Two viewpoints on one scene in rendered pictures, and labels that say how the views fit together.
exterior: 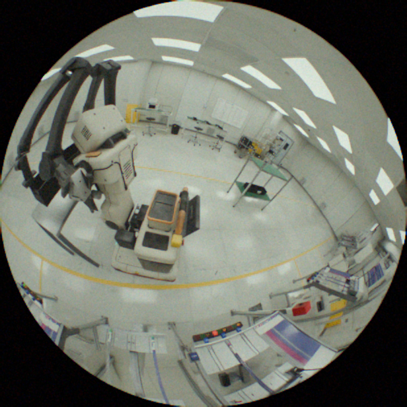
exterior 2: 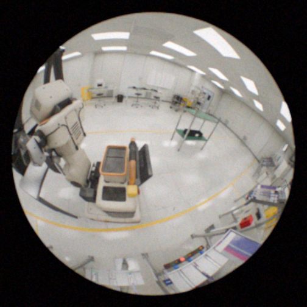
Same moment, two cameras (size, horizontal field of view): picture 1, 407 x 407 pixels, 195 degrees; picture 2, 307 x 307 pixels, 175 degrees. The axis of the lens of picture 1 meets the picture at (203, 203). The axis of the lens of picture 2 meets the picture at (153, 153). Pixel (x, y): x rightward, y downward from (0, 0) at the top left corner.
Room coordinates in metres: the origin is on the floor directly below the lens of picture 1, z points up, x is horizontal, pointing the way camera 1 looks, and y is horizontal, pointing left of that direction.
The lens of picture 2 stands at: (0.08, -0.01, 1.35)
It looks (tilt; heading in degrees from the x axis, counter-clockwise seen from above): 43 degrees down; 0
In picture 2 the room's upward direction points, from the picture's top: 17 degrees clockwise
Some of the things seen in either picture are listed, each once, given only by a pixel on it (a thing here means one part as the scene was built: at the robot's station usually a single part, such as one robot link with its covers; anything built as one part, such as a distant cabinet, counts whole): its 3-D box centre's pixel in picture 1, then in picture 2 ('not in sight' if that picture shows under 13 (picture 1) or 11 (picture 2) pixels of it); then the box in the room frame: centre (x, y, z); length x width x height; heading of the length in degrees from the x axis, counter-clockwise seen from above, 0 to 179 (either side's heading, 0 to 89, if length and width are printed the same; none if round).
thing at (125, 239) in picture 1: (121, 224); (84, 182); (0.25, 0.44, 0.68); 0.28 x 0.27 x 0.25; 20
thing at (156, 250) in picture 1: (157, 231); (116, 183); (0.40, 0.22, 0.59); 0.55 x 0.34 x 0.83; 20
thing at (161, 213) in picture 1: (162, 210); (115, 163); (0.40, 0.20, 0.87); 0.23 x 0.15 x 0.11; 20
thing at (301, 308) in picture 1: (278, 312); (228, 228); (0.12, -1.31, 0.39); 0.24 x 0.24 x 0.78; 29
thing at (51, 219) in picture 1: (80, 218); (55, 181); (0.10, 1.03, 0.40); 0.70 x 0.45 x 0.80; 20
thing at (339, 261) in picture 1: (352, 254); (272, 170); (1.63, -5.01, 0.95); 1.36 x 0.82 x 1.90; 29
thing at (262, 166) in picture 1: (259, 184); (195, 128); (2.28, -0.85, 0.55); 0.91 x 0.46 x 1.10; 119
